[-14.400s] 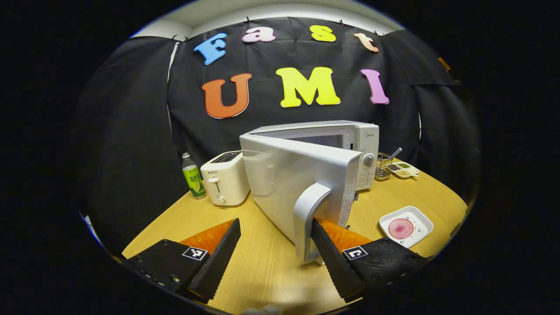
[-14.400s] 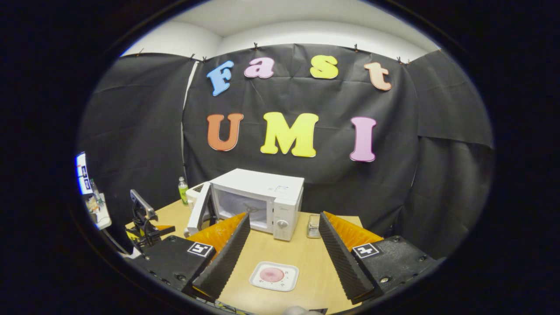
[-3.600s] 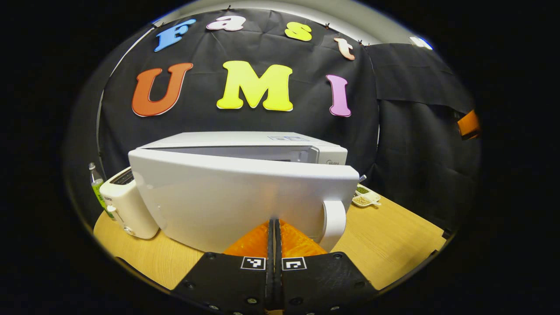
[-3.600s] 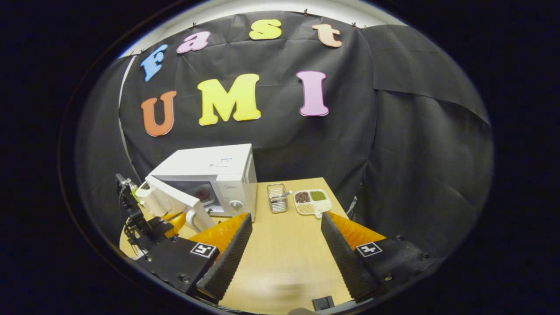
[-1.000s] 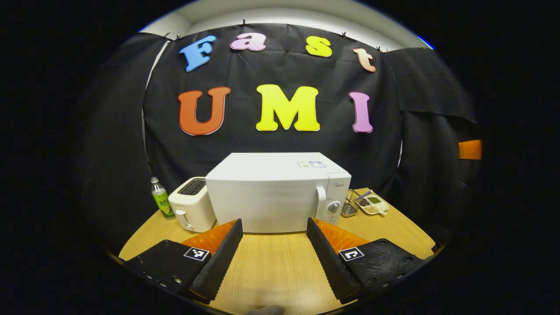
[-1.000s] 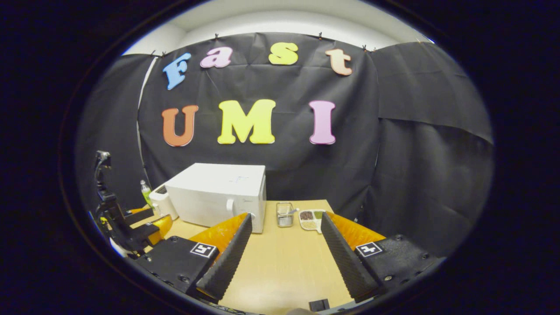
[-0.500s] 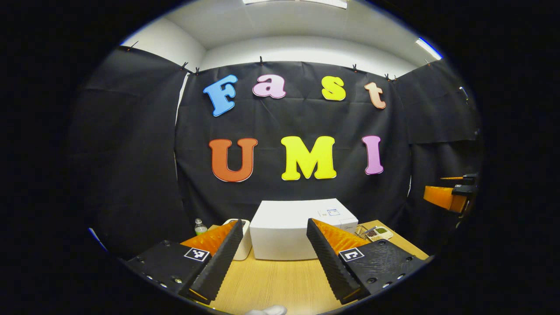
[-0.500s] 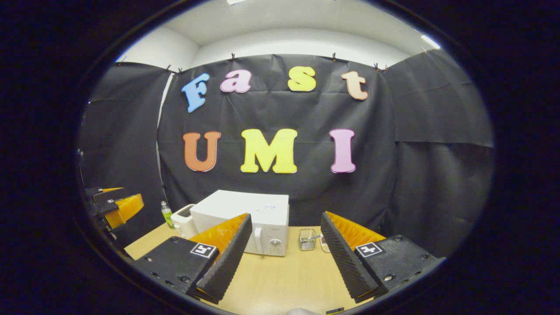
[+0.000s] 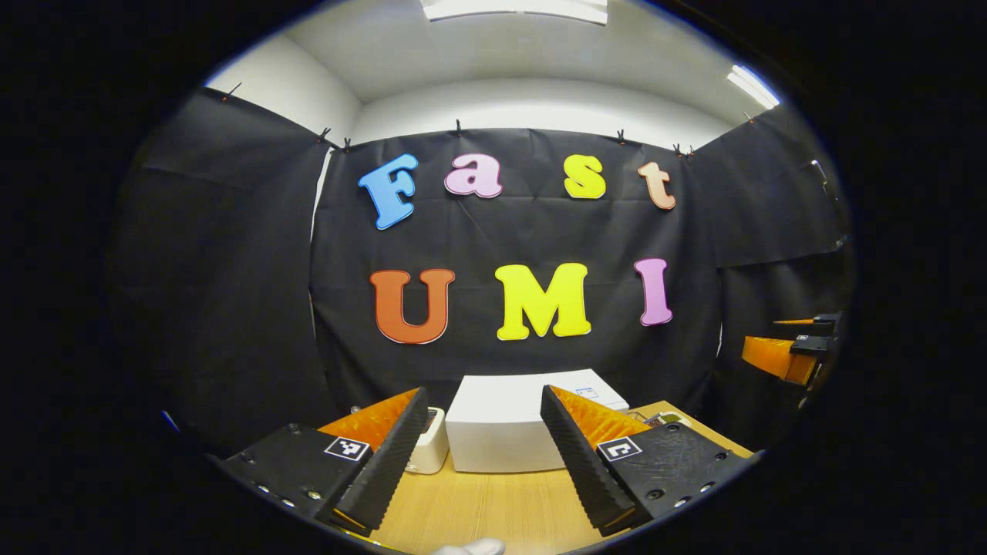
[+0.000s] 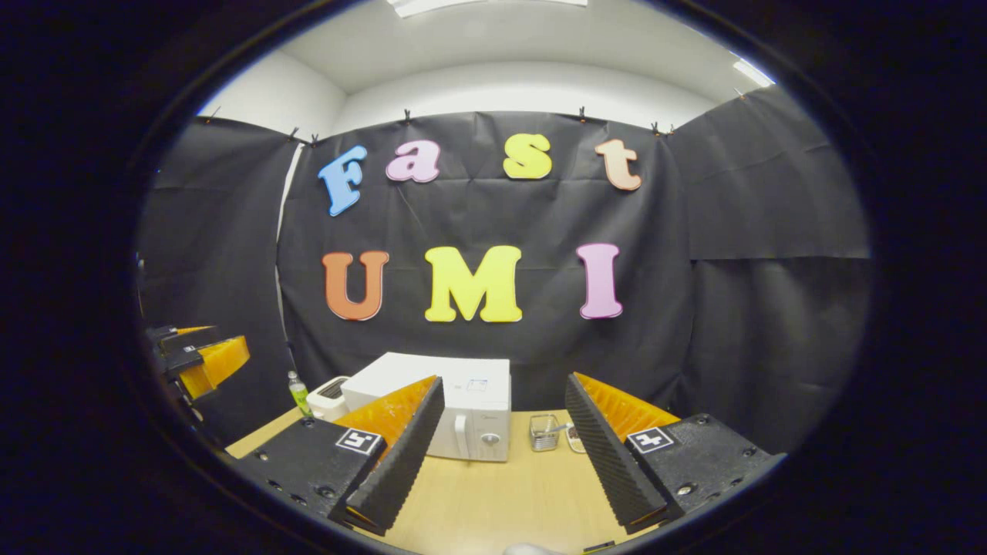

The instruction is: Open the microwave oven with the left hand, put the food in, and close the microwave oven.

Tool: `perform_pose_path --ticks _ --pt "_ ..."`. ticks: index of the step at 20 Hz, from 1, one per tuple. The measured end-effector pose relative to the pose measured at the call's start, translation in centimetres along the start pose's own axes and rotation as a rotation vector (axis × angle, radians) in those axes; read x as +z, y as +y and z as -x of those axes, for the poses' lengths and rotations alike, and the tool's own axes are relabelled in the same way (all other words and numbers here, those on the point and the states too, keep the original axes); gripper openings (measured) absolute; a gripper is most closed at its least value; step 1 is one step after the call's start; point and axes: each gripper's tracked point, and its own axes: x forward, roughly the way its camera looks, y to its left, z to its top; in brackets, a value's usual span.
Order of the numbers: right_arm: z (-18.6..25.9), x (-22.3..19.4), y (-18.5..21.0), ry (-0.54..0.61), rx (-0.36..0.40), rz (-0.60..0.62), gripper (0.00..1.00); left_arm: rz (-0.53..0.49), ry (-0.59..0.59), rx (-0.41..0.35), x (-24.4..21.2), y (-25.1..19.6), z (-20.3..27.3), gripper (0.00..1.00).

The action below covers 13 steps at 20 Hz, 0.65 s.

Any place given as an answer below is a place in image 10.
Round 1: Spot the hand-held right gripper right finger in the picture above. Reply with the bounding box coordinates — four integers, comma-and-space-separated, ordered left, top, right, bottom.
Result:
564, 372, 787, 534

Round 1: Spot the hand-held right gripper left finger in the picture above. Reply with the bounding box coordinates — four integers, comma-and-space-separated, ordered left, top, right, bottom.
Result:
231, 375, 446, 537

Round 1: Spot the white microwave oven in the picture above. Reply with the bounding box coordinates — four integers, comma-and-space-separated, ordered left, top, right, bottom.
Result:
341, 352, 512, 463

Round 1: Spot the white toaster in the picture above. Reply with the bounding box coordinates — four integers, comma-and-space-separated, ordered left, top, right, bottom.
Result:
306, 375, 350, 423

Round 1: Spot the row of black cloth clips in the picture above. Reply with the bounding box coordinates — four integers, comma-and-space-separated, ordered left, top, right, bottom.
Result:
202, 87, 747, 146

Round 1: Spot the ceiling light panel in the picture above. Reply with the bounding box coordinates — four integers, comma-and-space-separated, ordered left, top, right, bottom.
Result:
733, 58, 776, 87
386, 0, 588, 18

